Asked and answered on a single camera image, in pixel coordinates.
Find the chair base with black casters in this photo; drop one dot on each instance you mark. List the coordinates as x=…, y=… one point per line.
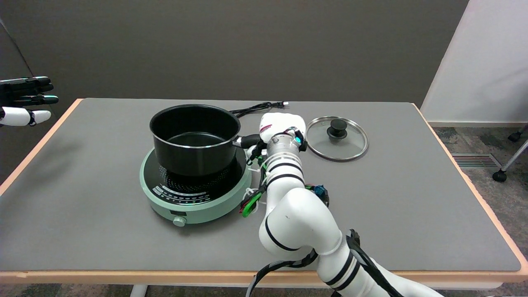
x=500, y=176

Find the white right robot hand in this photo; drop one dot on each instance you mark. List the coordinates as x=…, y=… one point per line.
x=282, y=123

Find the grey table mat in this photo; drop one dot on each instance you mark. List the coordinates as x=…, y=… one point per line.
x=82, y=206

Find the floor vent grille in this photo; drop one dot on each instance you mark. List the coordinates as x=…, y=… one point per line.
x=474, y=161

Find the white table leg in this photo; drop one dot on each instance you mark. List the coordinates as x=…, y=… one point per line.
x=138, y=291

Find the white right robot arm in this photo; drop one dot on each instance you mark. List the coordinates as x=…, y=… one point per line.
x=301, y=222

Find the glass lid with black knob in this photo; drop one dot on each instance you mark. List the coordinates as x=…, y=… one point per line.
x=350, y=146

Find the mint green induction cooker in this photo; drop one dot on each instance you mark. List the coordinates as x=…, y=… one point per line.
x=206, y=210

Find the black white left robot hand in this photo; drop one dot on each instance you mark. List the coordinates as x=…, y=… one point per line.
x=16, y=115

